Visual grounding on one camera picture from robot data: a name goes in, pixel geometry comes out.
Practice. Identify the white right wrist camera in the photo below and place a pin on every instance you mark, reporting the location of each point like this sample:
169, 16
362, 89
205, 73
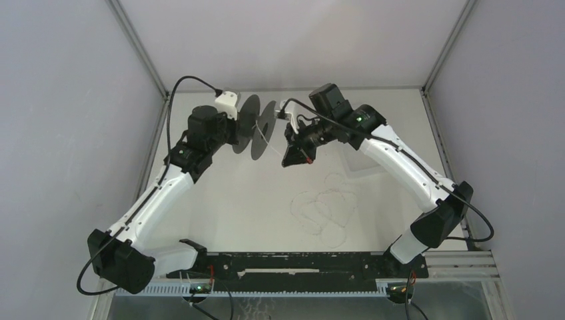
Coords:
289, 117

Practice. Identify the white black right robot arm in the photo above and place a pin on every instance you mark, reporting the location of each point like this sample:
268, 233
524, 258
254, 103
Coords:
332, 118

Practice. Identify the white slotted cable duct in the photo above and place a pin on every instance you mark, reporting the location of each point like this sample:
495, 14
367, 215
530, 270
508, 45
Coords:
170, 289

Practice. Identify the dark grey perforated spool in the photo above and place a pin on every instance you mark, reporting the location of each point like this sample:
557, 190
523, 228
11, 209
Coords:
255, 128

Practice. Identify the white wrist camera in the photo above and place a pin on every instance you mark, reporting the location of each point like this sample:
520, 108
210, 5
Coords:
289, 117
227, 102

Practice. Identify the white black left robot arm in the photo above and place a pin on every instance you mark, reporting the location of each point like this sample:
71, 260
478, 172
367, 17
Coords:
120, 254

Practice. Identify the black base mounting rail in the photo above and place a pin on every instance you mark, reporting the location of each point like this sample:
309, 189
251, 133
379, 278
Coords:
315, 271

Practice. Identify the clear plastic two-compartment tray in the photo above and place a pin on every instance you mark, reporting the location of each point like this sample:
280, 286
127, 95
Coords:
358, 165

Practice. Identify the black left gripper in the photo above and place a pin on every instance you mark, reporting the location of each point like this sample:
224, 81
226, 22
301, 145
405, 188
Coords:
234, 125

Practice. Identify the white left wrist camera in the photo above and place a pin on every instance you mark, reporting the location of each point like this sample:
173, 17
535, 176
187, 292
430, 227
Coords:
227, 102

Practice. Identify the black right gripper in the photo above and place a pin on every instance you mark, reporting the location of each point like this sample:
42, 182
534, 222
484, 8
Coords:
300, 154

